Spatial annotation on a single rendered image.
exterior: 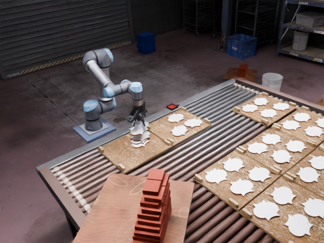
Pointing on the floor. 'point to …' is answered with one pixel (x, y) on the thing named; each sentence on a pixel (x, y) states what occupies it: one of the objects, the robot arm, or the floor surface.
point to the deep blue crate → (241, 46)
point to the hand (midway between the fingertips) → (138, 129)
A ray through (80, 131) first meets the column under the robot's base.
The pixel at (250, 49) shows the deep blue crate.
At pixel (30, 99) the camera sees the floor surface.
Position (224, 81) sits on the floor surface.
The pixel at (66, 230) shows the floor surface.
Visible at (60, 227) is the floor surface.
